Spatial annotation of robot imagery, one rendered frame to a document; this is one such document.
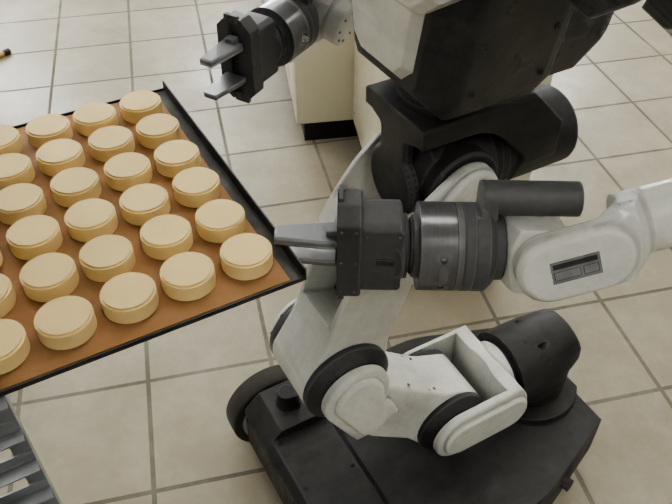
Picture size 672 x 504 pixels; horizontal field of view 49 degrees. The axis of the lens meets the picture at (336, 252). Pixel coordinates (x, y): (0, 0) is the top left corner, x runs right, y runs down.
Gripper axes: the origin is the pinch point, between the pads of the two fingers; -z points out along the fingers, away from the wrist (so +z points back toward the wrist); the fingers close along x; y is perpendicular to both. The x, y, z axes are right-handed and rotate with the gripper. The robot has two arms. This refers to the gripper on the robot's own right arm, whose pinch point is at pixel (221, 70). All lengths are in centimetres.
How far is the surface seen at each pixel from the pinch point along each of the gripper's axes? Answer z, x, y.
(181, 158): -19.7, 1.3, 9.7
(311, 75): 109, -69, -56
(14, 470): -38, -64, -23
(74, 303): -41.6, 1.3, 15.8
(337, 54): 114, -62, -50
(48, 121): -22.0, 1.3, -8.3
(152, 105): -13.0, 1.3, -0.3
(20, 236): -37.8, 1.3, 4.8
